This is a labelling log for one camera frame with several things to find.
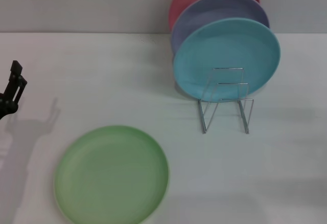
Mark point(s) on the cyan plate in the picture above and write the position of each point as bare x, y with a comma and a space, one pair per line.
224, 55

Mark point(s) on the green plate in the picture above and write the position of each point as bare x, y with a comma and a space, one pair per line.
110, 178

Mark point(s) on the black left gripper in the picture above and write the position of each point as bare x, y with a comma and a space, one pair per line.
4, 107

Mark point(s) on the purple plate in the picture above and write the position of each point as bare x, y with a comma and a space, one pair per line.
204, 17

